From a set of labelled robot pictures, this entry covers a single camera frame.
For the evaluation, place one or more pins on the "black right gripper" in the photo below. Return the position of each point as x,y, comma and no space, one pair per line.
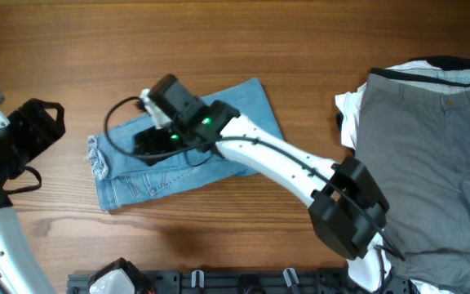
150,137

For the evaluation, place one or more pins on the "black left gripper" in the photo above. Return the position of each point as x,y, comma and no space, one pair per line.
38,125

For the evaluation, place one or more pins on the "light blue denim jeans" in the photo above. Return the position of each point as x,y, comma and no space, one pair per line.
122,180

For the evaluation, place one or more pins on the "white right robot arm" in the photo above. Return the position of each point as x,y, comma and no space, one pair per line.
345,205

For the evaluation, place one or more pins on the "grey shorts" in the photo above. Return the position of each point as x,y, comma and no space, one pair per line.
431,171

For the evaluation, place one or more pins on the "black and grey mesh garment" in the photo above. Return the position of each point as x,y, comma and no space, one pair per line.
444,74

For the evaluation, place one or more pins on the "black base rail with clips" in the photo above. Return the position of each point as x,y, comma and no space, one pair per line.
325,281

